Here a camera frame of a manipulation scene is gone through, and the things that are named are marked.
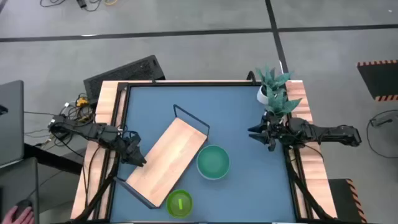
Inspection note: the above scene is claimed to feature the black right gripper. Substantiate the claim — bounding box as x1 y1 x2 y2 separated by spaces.
248 113 292 152

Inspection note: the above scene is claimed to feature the blue table mat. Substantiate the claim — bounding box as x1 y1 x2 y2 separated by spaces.
110 85 296 223

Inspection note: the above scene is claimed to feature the teal plastic bowl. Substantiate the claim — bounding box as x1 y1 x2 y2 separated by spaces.
195 144 231 181

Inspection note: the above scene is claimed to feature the black computer mouse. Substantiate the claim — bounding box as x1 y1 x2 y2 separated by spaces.
15 198 34 215

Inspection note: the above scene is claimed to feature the tangled cable bundle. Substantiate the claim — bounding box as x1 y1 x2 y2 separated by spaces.
24 92 97 147

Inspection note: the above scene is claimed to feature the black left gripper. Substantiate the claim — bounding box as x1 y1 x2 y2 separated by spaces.
116 132 147 167

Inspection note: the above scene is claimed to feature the wooden shelf with black frame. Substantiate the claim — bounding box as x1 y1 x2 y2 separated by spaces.
113 104 211 210

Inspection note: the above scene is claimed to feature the black mat with orange stripes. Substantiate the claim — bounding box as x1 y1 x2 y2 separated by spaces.
356 59 398 102
328 179 368 224

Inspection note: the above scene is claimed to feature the artificial plant in white pot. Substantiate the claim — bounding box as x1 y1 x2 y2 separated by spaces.
264 92 303 121
255 65 295 105

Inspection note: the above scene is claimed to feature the black perforated computer case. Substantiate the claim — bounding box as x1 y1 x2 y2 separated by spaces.
83 55 166 103

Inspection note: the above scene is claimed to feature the person's hand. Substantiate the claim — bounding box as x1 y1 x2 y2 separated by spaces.
1 205 35 224

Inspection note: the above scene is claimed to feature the grey desk surface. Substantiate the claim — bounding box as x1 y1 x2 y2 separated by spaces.
0 157 40 224

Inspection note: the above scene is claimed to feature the green plastic bowl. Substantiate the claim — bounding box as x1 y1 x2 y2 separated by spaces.
165 189 194 219

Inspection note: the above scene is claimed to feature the grey floor power adapter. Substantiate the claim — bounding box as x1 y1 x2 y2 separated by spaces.
369 118 393 128

